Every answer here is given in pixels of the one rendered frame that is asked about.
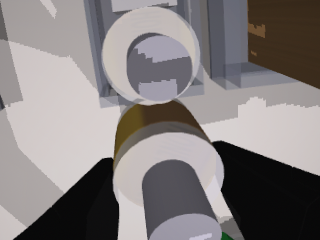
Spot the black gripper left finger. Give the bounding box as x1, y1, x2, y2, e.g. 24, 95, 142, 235
13, 157, 119, 240

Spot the white jar with green cap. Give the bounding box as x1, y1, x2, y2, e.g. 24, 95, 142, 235
220, 232, 244, 240

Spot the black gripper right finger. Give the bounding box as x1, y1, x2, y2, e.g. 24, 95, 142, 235
212, 140, 320, 240

